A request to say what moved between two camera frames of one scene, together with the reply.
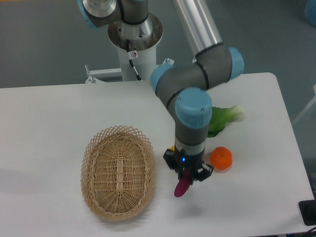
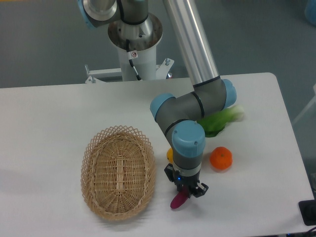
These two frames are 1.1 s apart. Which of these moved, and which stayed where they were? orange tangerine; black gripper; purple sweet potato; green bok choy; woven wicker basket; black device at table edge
Moved: purple sweet potato; black gripper
Stayed: woven wicker basket; green bok choy; black device at table edge; orange tangerine
